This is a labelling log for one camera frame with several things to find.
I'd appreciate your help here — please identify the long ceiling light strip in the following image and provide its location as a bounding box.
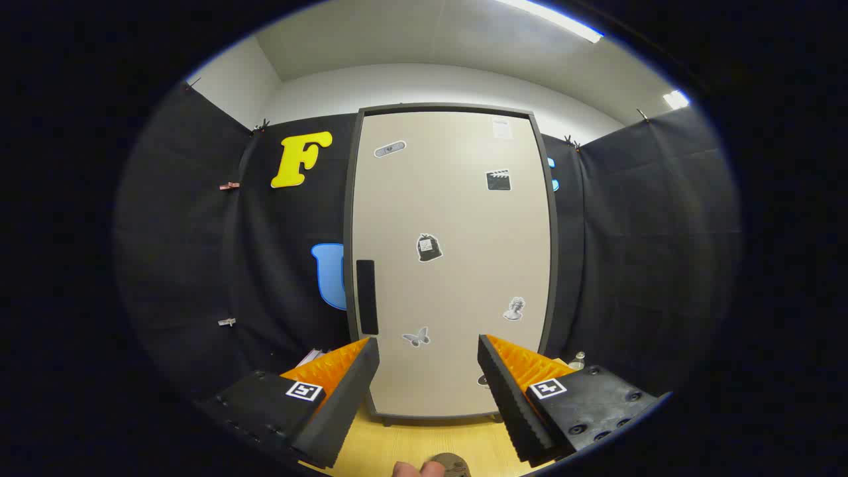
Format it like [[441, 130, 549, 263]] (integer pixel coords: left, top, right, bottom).
[[497, 0, 605, 44]]

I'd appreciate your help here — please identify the brown fuzzy shoe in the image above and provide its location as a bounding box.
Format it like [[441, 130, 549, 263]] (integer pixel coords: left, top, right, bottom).
[[427, 452, 472, 477]]

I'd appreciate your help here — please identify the black door handle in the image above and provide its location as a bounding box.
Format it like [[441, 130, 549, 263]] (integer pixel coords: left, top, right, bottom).
[[356, 260, 379, 336]]

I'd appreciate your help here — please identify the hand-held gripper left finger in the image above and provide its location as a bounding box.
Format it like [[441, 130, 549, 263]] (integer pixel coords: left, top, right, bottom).
[[195, 337, 381, 470]]

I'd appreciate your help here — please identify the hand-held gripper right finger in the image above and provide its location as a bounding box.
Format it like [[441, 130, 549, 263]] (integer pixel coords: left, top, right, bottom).
[[477, 334, 671, 468]]

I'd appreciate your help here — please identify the grey shoe cabinet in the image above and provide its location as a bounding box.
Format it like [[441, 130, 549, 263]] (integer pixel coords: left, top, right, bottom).
[[343, 103, 559, 427]]

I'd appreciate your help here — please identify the beige shoe cabinet door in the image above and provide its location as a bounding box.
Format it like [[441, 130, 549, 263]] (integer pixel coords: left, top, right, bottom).
[[351, 111, 553, 418]]

